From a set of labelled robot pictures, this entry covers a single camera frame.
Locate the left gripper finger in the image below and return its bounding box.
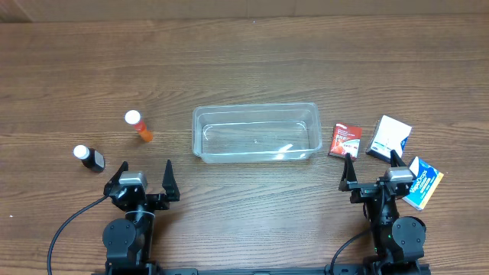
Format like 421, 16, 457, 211
103, 161, 128, 196
162, 160, 180, 202

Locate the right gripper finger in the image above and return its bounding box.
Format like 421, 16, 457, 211
338, 153, 358, 192
390, 150, 406, 167

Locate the white plaster box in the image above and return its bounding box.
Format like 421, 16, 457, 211
365, 115, 412, 163

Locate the dark bottle white cap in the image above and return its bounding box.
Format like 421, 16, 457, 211
73, 145, 105, 173

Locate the red medicine box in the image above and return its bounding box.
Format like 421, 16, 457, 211
329, 123, 362, 160

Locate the blue Vicks VapoDrops box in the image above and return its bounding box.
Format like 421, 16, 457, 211
403, 157, 444, 211

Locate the orange pill bottle white cap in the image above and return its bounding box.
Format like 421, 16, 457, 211
125, 110, 153, 142

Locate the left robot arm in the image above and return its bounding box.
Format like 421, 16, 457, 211
102, 160, 180, 274

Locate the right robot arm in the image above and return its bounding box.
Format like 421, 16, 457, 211
326, 150, 431, 275

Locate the clear plastic container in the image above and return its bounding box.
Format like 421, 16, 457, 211
192, 102, 322, 163

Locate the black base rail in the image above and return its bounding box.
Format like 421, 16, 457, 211
92, 264, 432, 275

